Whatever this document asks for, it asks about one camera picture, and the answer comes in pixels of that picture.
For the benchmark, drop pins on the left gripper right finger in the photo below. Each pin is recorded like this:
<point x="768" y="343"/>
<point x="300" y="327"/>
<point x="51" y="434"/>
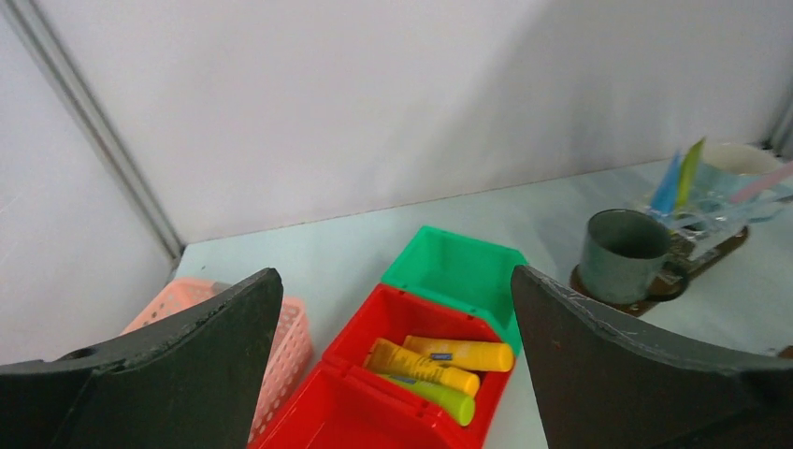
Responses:
<point x="605" y="379"/>

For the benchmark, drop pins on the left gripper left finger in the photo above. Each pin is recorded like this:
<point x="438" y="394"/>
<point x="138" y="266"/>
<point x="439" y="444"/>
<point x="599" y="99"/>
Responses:
<point x="190" y="380"/>

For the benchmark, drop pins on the black mug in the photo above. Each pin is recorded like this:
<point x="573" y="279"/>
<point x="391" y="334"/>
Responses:
<point x="624" y="252"/>

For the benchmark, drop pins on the red plastic bin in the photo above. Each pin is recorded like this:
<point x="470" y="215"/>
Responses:
<point x="343" y="405"/>

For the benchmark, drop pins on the light blue mug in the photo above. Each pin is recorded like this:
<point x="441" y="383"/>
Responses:
<point x="725" y="169"/>

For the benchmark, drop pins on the clear acrylic holder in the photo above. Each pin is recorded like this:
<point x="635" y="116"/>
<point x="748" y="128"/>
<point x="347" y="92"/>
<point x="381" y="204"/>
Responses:
<point x="709" y="220"/>

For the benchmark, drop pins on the brown wooden oval tray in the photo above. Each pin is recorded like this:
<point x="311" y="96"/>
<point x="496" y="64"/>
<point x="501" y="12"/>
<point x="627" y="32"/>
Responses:
<point x="663" y="283"/>

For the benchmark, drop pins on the pink perforated basket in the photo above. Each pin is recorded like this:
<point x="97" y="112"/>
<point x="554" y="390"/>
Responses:
<point x="289" y="357"/>

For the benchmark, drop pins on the green bin at back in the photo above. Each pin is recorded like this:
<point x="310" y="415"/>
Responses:
<point x="462" y="273"/>

